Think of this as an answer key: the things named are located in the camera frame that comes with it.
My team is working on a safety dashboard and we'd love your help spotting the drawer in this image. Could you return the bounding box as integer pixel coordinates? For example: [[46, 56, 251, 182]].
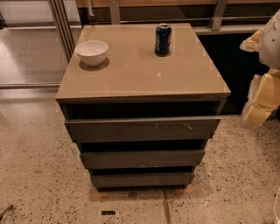
[[91, 172, 194, 188], [65, 116, 221, 143], [80, 150, 205, 169]]

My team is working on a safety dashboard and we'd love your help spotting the blue soda can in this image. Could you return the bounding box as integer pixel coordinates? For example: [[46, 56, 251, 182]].
[[154, 23, 172, 57]]

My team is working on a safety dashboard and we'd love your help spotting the small black floor plate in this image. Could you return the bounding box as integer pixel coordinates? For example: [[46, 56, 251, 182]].
[[101, 210, 116, 215]]

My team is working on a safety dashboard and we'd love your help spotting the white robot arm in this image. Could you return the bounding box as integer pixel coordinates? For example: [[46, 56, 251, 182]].
[[240, 10, 280, 129]]

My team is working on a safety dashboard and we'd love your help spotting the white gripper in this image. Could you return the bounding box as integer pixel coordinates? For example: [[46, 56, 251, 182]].
[[240, 28, 280, 129]]

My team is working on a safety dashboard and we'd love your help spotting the white cable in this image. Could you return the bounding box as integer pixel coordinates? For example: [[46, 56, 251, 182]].
[[272, 186, 280, 224]]

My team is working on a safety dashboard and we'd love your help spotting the grey drawer cabinet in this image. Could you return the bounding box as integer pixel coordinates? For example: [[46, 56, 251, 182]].
[[56, 24, 230, 177]]

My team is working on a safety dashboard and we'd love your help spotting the white ceramic bowl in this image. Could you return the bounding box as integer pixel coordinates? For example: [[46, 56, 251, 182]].
[[75, 40, 108, 67]]

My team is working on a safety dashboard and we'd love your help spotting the metal railing frame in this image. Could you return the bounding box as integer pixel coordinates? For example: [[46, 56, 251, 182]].
[[47, 0, 280, 62]]

